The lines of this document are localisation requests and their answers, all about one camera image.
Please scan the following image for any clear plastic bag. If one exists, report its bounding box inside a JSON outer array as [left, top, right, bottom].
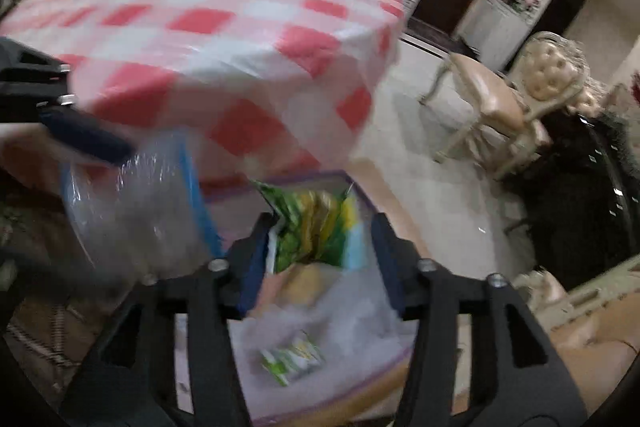
[[187, 169, 426, 427]]

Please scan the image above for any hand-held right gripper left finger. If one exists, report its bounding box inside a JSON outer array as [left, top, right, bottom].
[[62, 212, 273, 427]]

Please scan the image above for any green pea snack packet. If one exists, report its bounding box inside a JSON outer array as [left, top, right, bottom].
[[255, 179, 358, 275]]

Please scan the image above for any cream tufted dining chair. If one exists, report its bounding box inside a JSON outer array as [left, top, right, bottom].
[[420, 31, 588, 180]]

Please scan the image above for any green and white snack packet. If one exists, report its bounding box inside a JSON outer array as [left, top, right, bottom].
[[259, 329, 326, 388]]

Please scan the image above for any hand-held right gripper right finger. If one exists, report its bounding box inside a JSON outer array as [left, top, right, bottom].
[[371, 212, 588, 427]]

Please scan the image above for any white side cabinet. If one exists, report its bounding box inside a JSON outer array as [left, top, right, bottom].
[[457, 0, 531, 58]]

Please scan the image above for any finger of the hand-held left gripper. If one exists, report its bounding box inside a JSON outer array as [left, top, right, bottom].
[[0, 36, 136, 166]]

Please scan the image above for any clear lid with blue rim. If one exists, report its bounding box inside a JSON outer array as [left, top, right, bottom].
[[60, 129, 223, 288]]

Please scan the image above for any dark wooden cabinet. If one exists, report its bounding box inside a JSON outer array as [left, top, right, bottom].
[[505, 107, 640, 293]]

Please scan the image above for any plaid cloth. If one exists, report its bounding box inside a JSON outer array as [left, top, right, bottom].
[[0, 302, 86, 373]]

